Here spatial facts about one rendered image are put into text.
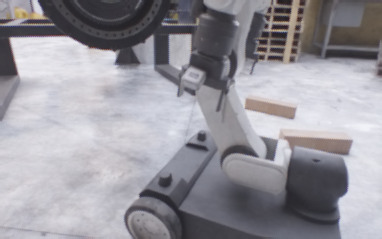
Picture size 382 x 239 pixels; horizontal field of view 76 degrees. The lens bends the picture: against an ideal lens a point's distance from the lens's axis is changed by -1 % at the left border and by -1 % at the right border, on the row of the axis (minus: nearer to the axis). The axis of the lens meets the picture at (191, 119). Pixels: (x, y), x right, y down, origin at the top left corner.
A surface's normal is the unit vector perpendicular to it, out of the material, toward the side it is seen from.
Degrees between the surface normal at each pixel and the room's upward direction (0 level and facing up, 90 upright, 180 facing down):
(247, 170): 90
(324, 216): 0
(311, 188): 90
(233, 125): 90
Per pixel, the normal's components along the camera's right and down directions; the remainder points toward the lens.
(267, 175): -0.40, 0.36
